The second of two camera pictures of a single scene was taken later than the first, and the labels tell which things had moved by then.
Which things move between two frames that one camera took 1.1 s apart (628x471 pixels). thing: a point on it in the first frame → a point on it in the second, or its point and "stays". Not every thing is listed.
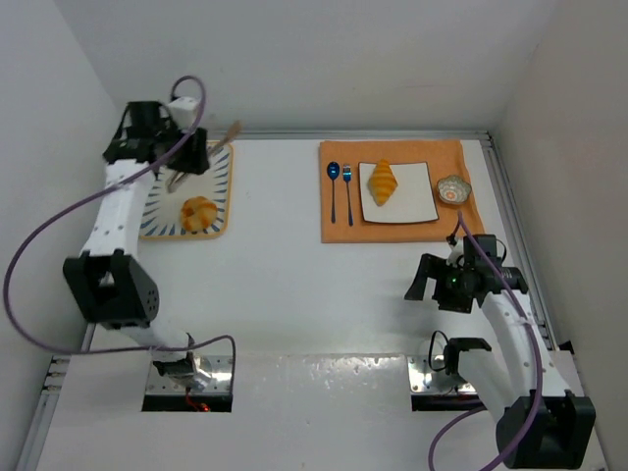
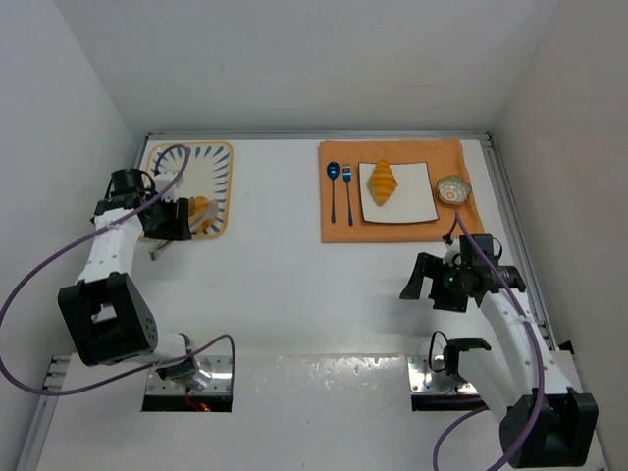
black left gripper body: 192,151 → 178,219
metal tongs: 177,177 → 203,222
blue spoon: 333,171 stays
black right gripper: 443,283 stays
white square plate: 412,199 stays
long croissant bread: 382,183 stays
